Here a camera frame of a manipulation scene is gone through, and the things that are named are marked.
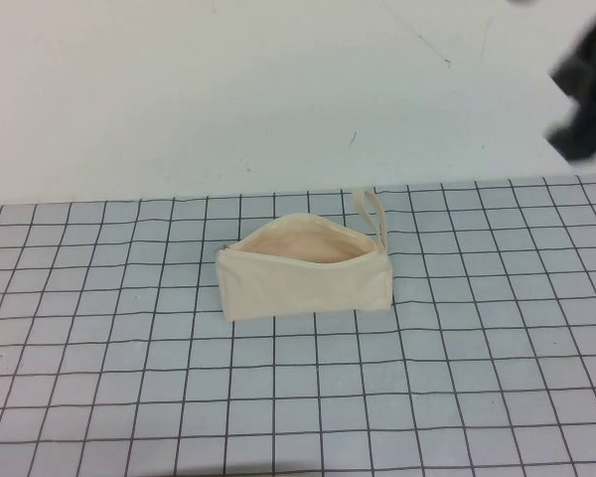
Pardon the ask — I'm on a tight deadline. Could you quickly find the grey grid-patterned tablecloth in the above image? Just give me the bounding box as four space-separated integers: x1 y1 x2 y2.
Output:
0 171 596 477

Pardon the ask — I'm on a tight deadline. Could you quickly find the cream canvas pencil case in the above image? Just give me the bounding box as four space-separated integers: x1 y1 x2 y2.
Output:
214 189 394 323

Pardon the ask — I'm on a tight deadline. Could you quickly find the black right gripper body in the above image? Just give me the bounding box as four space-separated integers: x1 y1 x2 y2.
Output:
547 47 596 164

